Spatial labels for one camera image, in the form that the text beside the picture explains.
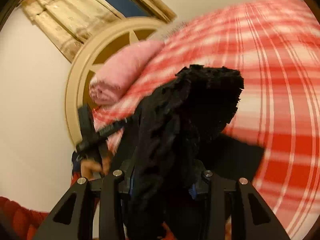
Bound black pants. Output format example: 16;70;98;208
110;65;264;239

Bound person's left hand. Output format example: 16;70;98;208
80;156;112;180

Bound pink folded blanket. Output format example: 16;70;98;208
89;40;165;106

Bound red sleeve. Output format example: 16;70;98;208
0;152;101;240

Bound cream wooden headboard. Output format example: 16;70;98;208
65;17;165;145

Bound beige patterned curtain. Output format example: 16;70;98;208
21;0;177;62

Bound grey striped pillow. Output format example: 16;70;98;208
147;21;188;41

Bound red plaid bed sheet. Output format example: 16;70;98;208
93;0;319;239

